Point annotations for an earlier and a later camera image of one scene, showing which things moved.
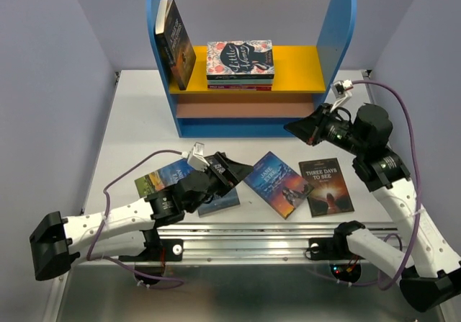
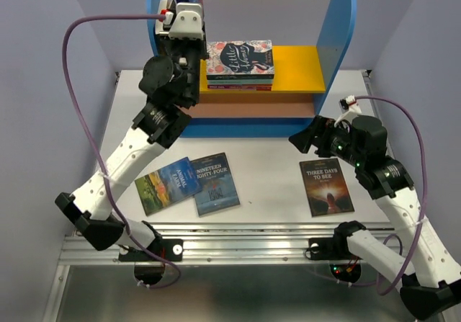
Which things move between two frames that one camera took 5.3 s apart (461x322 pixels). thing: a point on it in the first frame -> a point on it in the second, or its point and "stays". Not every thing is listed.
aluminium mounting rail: [256, 243] stays
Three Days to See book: [330, 194] stays
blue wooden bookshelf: [304, 78] stays
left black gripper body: [214, 187] -> [188, 55]
